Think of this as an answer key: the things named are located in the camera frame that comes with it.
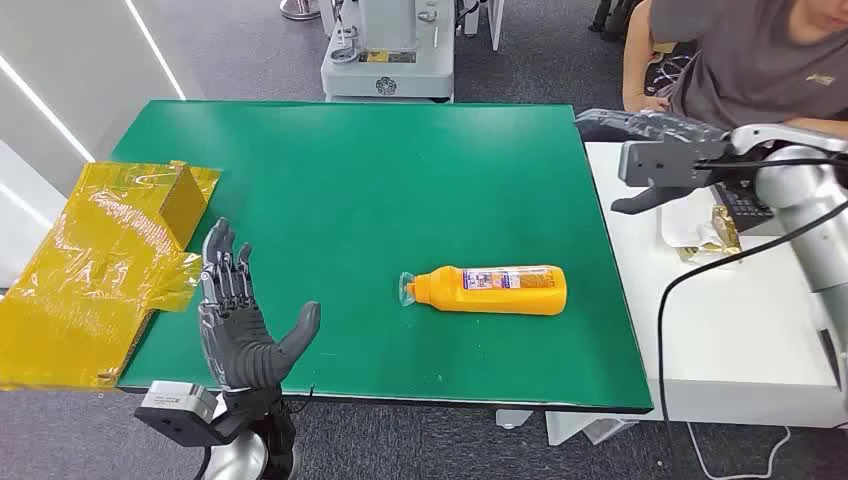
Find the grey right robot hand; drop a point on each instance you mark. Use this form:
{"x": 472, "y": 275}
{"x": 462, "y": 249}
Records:
{"x": 656, "y": 126}

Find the person's right hand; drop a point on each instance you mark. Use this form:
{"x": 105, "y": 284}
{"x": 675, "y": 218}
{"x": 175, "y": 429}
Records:
{"x": 646, "y": 102}

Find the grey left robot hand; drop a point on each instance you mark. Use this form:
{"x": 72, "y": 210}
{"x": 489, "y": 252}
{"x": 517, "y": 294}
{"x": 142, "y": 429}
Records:
{"x": 235, "y": 338}

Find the orange plastic bottle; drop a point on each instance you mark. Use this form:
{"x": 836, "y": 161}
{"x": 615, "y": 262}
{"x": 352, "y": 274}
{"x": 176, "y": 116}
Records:
{"x": 503, "y": 298}

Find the grey robot base machine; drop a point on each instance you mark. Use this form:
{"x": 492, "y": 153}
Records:
{"x": 391, "y": 66}

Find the person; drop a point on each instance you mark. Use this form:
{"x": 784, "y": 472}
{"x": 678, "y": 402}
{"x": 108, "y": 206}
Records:
{"x": 742, "y": 66}

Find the dark laptop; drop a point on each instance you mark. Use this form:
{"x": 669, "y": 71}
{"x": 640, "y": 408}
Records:
{"x": 742, "y": 205}

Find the gold foil snack packet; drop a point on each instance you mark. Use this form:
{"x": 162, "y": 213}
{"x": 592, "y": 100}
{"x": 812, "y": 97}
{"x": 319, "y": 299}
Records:
{"x": 709, "y": 232}

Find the yellow foil wrapped cardboard box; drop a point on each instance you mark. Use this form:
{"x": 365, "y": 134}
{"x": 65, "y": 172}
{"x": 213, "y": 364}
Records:
{"x": 86, "y": 278}

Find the green table mat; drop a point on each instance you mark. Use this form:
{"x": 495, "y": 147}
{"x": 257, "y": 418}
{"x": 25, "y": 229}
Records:
{"x": 371, "y": 185}

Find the white table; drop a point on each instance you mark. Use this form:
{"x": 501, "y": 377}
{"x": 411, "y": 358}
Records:
{"x": 722, "y": 331}

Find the chrome stand base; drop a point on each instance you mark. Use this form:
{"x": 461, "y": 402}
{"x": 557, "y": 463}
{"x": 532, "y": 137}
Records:
{"x": 299, "y": 8}

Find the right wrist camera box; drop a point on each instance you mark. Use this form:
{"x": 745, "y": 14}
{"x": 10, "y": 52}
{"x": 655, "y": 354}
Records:
{"x": 662, "y": 164}

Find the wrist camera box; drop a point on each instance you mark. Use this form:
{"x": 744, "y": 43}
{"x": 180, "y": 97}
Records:
{"x": 662, "y": 164}
{"x": 173, "y": 411}

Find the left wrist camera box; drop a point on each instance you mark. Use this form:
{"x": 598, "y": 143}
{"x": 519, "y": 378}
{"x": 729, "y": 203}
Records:
{"x": 173, "y": 411}

